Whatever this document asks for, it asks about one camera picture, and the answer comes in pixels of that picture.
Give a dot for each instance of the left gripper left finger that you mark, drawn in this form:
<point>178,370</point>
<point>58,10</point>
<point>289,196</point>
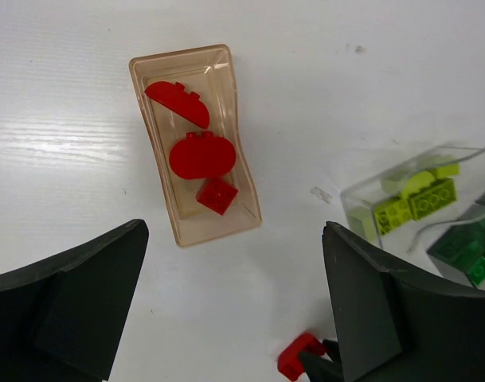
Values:
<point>62,318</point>

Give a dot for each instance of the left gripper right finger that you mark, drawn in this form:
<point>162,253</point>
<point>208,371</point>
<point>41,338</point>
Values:
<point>395,321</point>

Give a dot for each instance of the red square brick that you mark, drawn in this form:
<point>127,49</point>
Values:
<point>288,363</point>

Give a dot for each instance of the small lime brick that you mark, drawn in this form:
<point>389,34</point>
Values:
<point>392,214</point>

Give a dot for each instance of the smoky grey container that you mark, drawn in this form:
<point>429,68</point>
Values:
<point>451,253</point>

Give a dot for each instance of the long lime brick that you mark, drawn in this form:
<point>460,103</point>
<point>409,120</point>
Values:
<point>432,199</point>

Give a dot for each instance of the clear plastic container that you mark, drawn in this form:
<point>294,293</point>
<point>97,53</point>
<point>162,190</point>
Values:
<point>359,200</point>

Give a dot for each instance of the lime sloped brick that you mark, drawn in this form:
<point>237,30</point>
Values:
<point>426,178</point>

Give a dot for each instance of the small red brick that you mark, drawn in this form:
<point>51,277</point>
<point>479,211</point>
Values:
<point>216,195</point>

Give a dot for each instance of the red rounded brick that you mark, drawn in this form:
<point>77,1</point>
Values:
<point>202,155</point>

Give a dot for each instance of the red half round brick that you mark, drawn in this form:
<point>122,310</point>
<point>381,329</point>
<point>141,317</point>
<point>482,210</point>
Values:
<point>185,104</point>

